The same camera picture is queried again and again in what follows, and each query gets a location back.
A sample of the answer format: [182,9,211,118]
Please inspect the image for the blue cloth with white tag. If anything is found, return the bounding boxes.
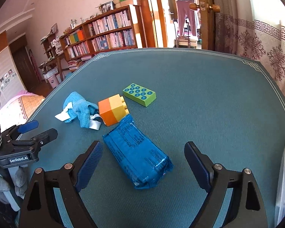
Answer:
[55,92,101,130]

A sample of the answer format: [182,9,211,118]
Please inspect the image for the bed with pink cover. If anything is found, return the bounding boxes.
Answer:
[0,93,45,132]

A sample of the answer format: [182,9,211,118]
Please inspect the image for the hanging purple trousers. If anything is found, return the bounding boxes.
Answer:
[176,0,197,36]

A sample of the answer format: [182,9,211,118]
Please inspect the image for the wooden door with knob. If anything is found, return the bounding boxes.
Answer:
[136,0,221,51]

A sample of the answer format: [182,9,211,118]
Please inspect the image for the small dark wooden shelf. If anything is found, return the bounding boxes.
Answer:
[38,30,65,81]

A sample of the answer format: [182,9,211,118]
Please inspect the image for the wooden bookshelf with books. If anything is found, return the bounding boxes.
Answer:
[59,5,147,61]

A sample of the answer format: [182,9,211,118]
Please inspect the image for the blue snack packet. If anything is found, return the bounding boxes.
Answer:
[103,114,173,189]

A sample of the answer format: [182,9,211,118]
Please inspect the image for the orange yellow toy brick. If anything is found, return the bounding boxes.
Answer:
[98,94,130,127]

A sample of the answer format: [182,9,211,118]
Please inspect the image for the grey gloved hand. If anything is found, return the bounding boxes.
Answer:
[0,167,28,204]

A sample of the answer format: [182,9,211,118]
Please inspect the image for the green toy brick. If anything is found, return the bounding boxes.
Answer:
[122,83,156,107]

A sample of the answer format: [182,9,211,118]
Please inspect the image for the white purple patterned curtain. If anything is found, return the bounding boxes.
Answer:
[214,0,285,96]

